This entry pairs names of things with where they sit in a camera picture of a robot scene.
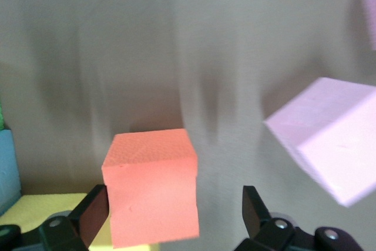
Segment yellow foam cube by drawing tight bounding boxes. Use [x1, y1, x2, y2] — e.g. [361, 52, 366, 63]
[0, 193, 114, 251]
[113, 242, 162, 251]

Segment orange foam cube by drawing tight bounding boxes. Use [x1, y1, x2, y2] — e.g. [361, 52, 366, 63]
[100, 128, 200, 249]

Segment light blue foam cube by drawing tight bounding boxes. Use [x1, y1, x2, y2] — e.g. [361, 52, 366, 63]
[0, 129, 22, 217]

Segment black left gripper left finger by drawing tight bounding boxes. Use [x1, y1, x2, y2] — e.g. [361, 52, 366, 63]
[0, 184, 111, 251]

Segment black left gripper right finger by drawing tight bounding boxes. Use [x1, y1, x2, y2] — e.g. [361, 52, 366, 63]
[234, 185, 364, 251]

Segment pink foam cube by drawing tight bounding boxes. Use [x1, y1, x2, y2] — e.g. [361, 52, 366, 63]
[356, 0, 376, 51]
[263, 76, 376, 208]

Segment brown table cover sheet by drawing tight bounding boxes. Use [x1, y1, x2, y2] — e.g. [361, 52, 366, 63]
[0, 0, 376, 251]

